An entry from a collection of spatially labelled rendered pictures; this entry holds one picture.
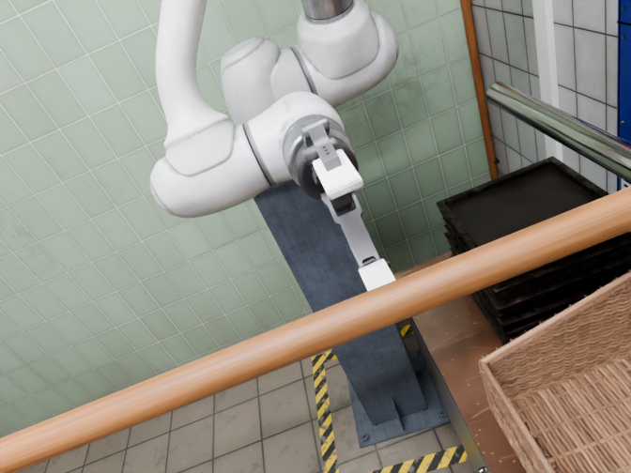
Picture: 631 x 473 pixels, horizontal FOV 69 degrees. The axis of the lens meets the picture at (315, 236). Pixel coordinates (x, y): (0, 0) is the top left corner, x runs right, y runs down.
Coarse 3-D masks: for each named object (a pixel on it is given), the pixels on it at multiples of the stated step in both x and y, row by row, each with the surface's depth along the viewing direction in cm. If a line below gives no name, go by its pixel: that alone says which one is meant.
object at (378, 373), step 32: (288, 192) 106; (288, 224) 110; (320, 224) 111; (288, 256) 115; (320, 256) 116; (352, 256) 117; (320, 288) 122; (352, 288) 123; (352, 352) 137; (384, 352) 138; (416, 352) 174; (320, 384) 181; (352, 384) 145; (384, 384) 147; (416, 384) 148; (320, 416) 170; (384, 416) 156; (416, 416) 156; (448, 416) 152
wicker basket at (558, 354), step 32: (608, 288) 76; (576, 320) 79; (608, 320) 80; (512, 352) 80; (544, 352) 83; (576, 352) 84; (608, 352) 85; (512, 384) 85; (544, 384) 87; (576, 384) 86; (608, 384) 84; (512, 416) 72; (544, 416) 84; (576, 416) 82; (608, 416) 80; (544, 448) 66; (576, 448) 78; (608, 448) 76
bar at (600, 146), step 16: (496, 96) 61; (512, 96) 58; (528, 96) 56; (512, 112) 58; (528, 112) 54; (544, 112) 52; (560, 112) 51; (544, 128) 52; (560, 128) 49; (576, 128) 47; (592, 128) 46; (576, 144) 47; (592, 144) 45; (608, 144) 43; (624, 144) 42; (592, 160) 46; (608, 160) 43; (624, 160) 41; (624, 176) 41
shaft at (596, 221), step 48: (624, 192) 33; (528, 240) 33; (576, 240) 33; (384, 288) 34; (432, 288) 33; (480, 288) 34; (288, 336) 34; (336, 336) 34; (144, 384) 36; (192, 384) 35; (48, 432) 36; (96, 432) 36
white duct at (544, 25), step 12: (540, 0) 103; (540, 12) 105; (552, 12) 104; (540, 24) 107; (552, 24) 105; (540, 36) 109; (552, 36) 106; (540, 48) 111; (552, 48) 108; (540, 60) 113; (552, 60) 110; (540, 72) 115; (552, 72) 111; (540, 84) 117; (552, 84) 113; (552, 96) 114; (552, 144) 123
